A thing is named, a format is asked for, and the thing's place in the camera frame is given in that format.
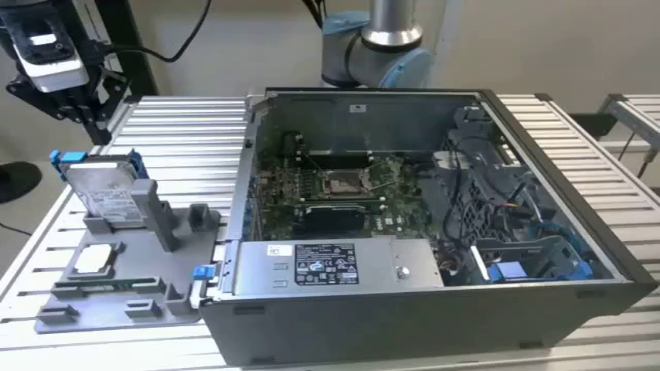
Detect silver CPU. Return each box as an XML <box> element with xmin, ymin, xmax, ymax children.
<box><xmin>73</xmin><ymin>243</ymin><xmax>118</xmax><ymax>274</ymax></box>

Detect silver white wrist camera box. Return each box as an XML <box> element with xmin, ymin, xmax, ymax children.
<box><xmin>9</xmin><ymin>32</ymin><xmax>92</xmax><ymax>94</ymax></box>

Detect CPU socket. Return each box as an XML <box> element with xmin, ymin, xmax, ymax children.
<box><xmin>321</xmin><ymin>167</ymin><xmax>373</xmax><ymax>199</ymax></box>

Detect pale blue wire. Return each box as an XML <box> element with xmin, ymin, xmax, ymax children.
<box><xmin>533</xmin><ymin>219</ymin><xmax>592</xmax><ymax>267</ymax></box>

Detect black camera cable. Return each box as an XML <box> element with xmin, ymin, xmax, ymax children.
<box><xmin>102</xmin><ymin>0</ymin><xmax>213</xmax><ymax>63</ymax></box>

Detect silver power supply unit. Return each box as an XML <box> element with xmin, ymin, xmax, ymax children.
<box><xmin>232</xmin><ymin>237</ymin><xmax>446</xmax><ymax>298</ymax></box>

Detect disk bay with blue latch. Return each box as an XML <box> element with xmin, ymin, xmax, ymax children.
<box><xmin>469</xmin><ymin>234</ymin><xmax>592</xmax><ymax>284</ymax></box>

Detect black upright frame post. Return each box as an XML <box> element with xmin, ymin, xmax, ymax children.
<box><xmin>64</xmin><ymin>0</ymin><xmax>158</xmax><ymax>97</ymax></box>

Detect green motherboard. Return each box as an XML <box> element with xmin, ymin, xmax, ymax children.
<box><xmin>252</xmin><ymin>131</ymin><xmax>445</xmax><ymax>241</ymax></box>

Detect black open PC case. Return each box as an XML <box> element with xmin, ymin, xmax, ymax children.
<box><xmin>197</xmin><ymin>87</ymin><xmax>660</xmax><ymax>366</ymax></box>

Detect hard disk in blue carrier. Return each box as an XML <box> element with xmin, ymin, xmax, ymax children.
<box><xmin>48</xmin><ymin>148</ymin><xmax>150</xmax><ymax>231</ymax></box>

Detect black round stand foot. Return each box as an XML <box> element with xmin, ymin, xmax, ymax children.
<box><xmin>0</xmin><ymin>161</ymin><xmax>42</xmax><ymax>205</ymax></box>

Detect black chipset heat sink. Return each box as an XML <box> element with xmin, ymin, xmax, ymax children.
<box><xmin>302</xmin><ymin>203</ymin><xmax>368</xmax><ymax>233</ymax></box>

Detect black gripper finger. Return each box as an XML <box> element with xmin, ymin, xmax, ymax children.
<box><xmin>94</xmin><ymin>68</ymin><xmax>130</xmax><ymax>145</ymax></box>
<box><xmin>5</xmin><ymin>73</ymin><xmax>100</xmax><ymax>145</ymax></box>

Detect thin metal locking lever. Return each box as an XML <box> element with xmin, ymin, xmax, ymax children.
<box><xmin>302</xmin><ymin>151</ymin><xmax>328</xmax><ymax>174</ymax></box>

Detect metal slat side table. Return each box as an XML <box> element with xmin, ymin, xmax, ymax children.
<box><xmin>597</xmin><ymin>92</ymin><xmax>660</xmax><ymax>155</ymax></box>

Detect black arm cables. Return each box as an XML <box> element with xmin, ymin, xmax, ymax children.
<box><xmin>300</xmin><ymin>0</ymin><xmax>332</xmax><ymax>29</ymax></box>

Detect thin black wire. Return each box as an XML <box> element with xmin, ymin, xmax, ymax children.
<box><xmin>448</xmin><ymin>148</ymin><xmax>468</xmax><ymax>237</ymax></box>

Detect black plastic drive cage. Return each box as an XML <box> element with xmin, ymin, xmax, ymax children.
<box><xmin>441</xmin><ymin>127</ymin><xmax>525</xmax><ymax>250</ymax></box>

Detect grey parts rack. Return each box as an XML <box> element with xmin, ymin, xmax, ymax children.
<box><xmin>33</xmin><ymin>178</ymin><xmax>229</xmax><ymax>335</ymax></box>

